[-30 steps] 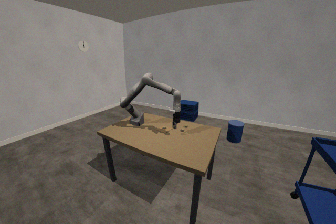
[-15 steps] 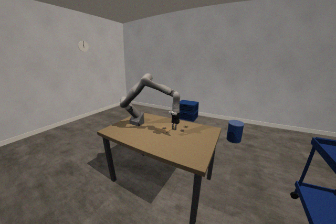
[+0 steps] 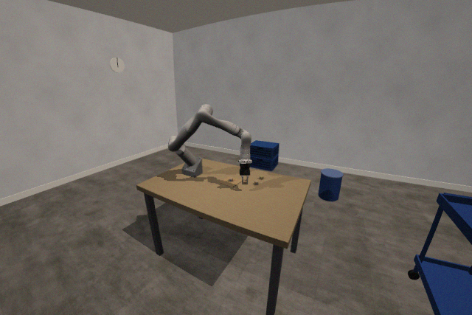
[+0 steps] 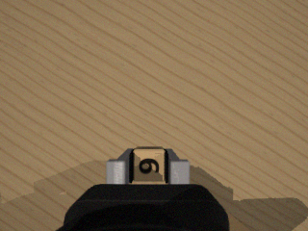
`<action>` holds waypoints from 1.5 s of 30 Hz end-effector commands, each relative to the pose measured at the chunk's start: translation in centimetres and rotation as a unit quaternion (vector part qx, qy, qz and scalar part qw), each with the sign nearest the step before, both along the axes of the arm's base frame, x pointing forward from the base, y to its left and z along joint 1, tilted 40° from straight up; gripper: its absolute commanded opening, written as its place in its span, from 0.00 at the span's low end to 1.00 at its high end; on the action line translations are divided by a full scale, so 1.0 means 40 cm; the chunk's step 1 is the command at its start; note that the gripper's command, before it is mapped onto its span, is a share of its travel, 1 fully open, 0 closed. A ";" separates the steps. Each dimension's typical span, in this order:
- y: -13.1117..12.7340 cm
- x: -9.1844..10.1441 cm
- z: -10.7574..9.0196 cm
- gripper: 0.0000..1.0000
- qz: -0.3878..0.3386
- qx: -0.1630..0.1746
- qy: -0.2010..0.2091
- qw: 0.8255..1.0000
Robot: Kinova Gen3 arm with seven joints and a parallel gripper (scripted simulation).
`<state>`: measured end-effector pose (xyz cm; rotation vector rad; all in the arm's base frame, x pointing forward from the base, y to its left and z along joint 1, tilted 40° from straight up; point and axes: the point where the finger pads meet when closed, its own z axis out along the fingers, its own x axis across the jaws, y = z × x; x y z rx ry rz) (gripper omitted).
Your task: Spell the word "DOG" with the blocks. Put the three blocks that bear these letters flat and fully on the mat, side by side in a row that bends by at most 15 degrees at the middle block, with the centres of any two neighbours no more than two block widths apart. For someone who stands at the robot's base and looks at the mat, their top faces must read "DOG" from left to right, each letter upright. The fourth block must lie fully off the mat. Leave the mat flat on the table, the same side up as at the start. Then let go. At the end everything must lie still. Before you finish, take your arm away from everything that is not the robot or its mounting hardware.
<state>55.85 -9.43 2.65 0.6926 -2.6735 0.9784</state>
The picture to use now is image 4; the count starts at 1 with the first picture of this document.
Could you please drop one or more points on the wooden letter block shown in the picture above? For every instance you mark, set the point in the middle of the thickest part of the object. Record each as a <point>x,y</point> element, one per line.
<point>149,164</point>

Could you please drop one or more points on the tan square mat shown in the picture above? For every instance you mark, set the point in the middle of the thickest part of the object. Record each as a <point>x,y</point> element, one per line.
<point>236,225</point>

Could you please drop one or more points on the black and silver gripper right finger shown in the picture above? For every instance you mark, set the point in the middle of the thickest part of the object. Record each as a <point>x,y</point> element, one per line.
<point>177,171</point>

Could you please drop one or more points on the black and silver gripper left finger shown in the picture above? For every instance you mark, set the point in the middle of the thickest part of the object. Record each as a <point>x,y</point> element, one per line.
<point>121,170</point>

